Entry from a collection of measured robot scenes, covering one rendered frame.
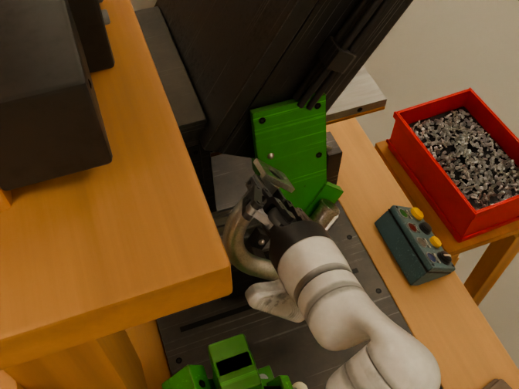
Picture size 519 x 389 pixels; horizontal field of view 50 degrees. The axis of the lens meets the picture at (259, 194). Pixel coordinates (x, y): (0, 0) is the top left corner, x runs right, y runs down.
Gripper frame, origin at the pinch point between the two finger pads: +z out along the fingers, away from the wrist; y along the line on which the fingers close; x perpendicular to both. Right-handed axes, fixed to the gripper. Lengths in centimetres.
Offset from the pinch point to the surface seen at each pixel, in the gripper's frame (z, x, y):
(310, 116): 10.0, -10.1, -5.4
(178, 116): 17.0, 1.9, 8.4
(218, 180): 37.9, 16.5, -18.4
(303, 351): -1.7, 22.4, -28.0
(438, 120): 39, -22, -58
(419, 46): 173, -46, -156
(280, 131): 10.0, -5.9, -2.9
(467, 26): 178, -70, -177
